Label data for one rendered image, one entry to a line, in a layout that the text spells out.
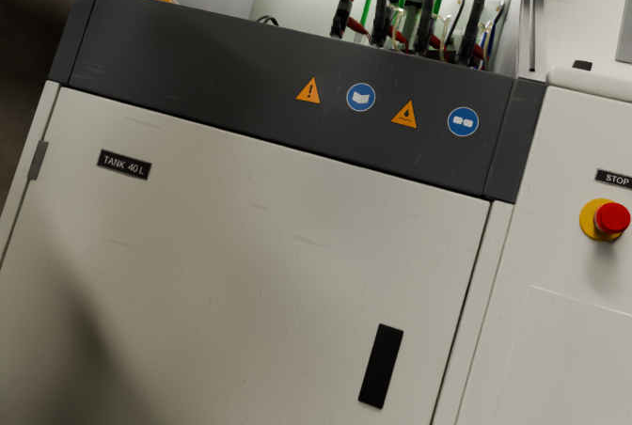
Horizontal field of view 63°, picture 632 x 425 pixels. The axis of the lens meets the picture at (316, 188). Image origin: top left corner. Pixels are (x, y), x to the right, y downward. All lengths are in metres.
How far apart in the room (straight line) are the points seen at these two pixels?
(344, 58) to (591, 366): 0.49
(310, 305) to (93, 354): 0.32
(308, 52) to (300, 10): 0.64
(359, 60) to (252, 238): 0.28
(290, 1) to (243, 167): 0.75
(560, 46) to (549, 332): 0.53
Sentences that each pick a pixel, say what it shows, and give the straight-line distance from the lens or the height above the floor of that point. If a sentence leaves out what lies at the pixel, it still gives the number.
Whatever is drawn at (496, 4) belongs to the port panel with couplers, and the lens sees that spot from 1.35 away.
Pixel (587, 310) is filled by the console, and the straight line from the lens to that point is 0.70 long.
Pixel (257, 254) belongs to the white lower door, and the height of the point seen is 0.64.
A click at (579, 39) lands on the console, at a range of 1.04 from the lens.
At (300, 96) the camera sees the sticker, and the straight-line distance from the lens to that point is 0.71.
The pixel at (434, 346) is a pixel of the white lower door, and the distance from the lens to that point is 0.68.
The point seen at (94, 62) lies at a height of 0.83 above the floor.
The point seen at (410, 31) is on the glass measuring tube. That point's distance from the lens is 1.30.
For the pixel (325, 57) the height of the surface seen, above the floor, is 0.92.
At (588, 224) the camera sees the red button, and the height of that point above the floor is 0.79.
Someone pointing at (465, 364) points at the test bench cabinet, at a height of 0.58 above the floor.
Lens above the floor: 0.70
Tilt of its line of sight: 3 degrees up
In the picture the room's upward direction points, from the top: 17 degrees clockwise
